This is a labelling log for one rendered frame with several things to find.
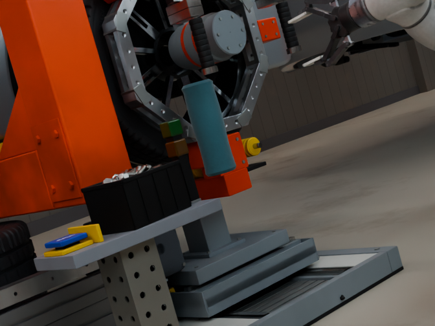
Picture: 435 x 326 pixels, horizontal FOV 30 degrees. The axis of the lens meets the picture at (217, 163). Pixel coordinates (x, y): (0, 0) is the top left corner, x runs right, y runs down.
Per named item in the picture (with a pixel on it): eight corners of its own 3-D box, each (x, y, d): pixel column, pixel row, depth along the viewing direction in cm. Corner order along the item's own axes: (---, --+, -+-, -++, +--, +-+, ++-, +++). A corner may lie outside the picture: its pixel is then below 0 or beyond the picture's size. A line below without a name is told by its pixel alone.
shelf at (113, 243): (180, 215, 208) (176, 203, 208) (223, 209, 196) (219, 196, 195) (36, 271, 180) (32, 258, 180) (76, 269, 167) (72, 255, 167)
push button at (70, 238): (73, 243, 181) (70, 233, 181) (89, 241, 176) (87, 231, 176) (46, 253, 177) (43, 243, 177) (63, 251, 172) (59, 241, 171)
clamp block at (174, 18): (183, 23, 218) (178, 4, 218) (205, 14, 211) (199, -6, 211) (169, 26, 215) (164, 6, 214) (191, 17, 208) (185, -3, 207)
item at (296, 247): (245, 266, 290) (237, 240, 289) (320, 262, 263) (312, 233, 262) (136, 319, 257) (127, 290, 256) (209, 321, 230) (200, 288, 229)
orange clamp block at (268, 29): (246, 47, 261) (265, 43, 267) (263, 41, 255) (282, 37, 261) (241, 26, 261) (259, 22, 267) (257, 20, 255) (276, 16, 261)
